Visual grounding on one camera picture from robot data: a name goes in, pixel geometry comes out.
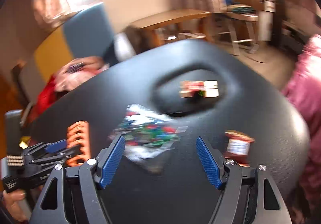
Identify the wooden backed chair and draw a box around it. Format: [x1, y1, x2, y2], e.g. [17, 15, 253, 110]
[213, 0, 266, 56]

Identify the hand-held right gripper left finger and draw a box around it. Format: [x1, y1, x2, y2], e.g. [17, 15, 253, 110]
[29, 135, 126, 224]

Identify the person's left hand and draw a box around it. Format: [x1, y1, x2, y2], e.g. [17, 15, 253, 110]
[2, 190, 28, 223]

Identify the white cabinet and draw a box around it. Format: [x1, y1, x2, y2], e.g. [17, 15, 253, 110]
[258, 0, 276, 41]

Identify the clear bag of colourful pieces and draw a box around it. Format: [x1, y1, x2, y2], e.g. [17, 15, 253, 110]
[109, 104, 188, 174]

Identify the pink ruffled bedspread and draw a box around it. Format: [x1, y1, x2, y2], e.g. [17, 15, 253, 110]
[282, 35, 321, 224]

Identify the black oval cushion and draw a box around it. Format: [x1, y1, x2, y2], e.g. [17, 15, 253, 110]
[150, 63, 237, 116]

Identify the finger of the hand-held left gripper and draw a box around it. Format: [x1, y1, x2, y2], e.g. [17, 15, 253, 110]
[33, 145, 81, 167]
[25, 139, 68, 155]

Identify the wooden side table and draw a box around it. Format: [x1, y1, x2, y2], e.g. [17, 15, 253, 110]
[132, 9, 212, 46]

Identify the purple patterned cloth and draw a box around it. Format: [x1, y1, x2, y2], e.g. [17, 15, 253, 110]
[66, 62, 86, 72]

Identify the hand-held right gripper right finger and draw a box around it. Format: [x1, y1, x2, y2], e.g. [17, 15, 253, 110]
[196, 136, 293, 224]

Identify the red and white packet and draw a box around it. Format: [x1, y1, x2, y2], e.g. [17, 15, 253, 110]
[179, 80, 219, 98]

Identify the small red snack packet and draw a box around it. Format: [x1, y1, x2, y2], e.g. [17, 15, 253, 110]
[224, 130, 255, 167]

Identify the green cloth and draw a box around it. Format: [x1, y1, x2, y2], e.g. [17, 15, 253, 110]
[229, 4, 254, 14]

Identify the orange plastic rack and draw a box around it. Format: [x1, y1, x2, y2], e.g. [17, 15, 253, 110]
[66, 121, 89, 167]

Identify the blue yellow grey sofa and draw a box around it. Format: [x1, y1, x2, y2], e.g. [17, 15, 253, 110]
[19, 2, 136, 104]

